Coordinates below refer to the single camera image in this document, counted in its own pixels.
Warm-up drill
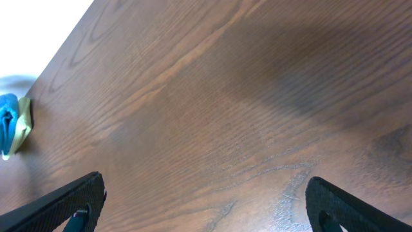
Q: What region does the folded light green cloth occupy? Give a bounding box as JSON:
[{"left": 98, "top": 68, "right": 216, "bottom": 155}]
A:
[{"left": 1, "top": 97, "right": 33, "bottom": 160}]

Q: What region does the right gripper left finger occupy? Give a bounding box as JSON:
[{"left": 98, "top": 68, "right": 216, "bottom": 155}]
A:
[{"left": 1, "top": 171, "right": 107, "bottom": 231}]

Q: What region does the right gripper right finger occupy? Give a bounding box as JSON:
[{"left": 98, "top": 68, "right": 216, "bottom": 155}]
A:
[{"left": 305, "top": 177, "right": 411, "bottom": 232}]

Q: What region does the blue microfiber cloth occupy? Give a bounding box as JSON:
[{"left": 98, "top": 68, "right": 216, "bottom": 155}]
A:
[{"left": 1, "top": 93, "right": 19, "bottom": 155}]

